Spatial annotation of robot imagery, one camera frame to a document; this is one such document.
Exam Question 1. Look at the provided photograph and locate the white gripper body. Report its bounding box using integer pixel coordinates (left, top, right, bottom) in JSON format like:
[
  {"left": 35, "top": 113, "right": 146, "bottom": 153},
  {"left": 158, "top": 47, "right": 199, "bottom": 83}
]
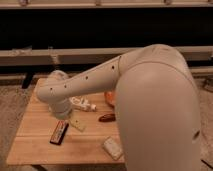
[{"left": 49, "top": 99, "right": 72, "bottom": 120}]

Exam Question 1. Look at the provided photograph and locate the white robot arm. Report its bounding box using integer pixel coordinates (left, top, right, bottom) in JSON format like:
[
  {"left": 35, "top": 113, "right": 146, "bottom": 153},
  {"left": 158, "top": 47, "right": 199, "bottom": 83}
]
[{"left": 37, "top": 44, "right": 201, "bottom": 171}]

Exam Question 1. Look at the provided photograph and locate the white sponge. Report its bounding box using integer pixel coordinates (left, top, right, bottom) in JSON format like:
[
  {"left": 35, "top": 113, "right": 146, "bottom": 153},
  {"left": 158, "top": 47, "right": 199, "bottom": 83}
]
[{"left": 102, "top": 137, "right": 123, "bottom": 160}]

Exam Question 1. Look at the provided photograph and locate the small white toy object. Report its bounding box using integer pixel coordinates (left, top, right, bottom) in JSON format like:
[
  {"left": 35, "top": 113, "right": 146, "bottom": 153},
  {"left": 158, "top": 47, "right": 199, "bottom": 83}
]
[{"left": 70, "top": 97, "right": 97, "bottom": 112}]

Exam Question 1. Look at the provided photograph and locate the wooden table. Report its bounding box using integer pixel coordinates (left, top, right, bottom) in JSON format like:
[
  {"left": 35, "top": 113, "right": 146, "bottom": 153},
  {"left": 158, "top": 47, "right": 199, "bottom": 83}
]
[{"left": 6, "top": 79, "right": 124, "bottom": 165}]

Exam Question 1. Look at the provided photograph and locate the orange bowl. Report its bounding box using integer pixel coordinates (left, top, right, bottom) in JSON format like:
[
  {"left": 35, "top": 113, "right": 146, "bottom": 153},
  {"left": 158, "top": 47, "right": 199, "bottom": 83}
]
[{"left": 104, "top": 91, "right": 115, "bottom": 107}]

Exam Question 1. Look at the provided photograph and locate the brown date-like object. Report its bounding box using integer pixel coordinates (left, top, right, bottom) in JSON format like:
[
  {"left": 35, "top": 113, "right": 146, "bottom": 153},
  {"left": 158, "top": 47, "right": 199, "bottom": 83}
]
[{"left": 98, "top": 114, "right": 116, "bottom": 122}]

